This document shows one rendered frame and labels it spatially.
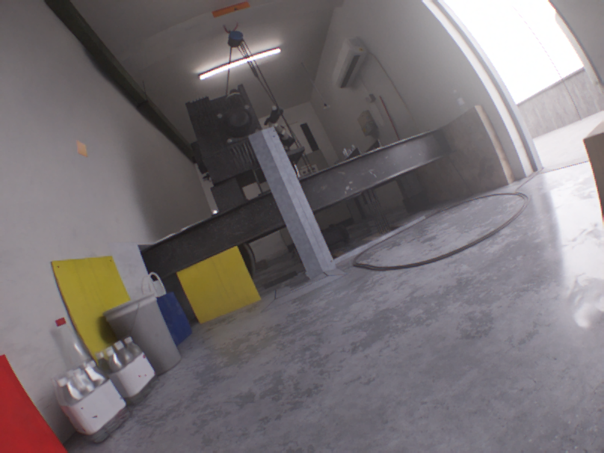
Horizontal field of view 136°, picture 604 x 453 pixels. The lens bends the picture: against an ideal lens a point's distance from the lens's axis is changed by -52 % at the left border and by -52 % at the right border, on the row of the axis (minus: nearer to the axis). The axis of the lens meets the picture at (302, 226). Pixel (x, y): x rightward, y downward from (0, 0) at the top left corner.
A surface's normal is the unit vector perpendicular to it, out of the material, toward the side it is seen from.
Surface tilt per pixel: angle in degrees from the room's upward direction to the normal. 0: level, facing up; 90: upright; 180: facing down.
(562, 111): 90
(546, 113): 90
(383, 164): 90
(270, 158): 90
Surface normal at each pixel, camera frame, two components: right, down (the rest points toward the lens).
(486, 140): -0.91, 0.40
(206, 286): 0.10, -0.05
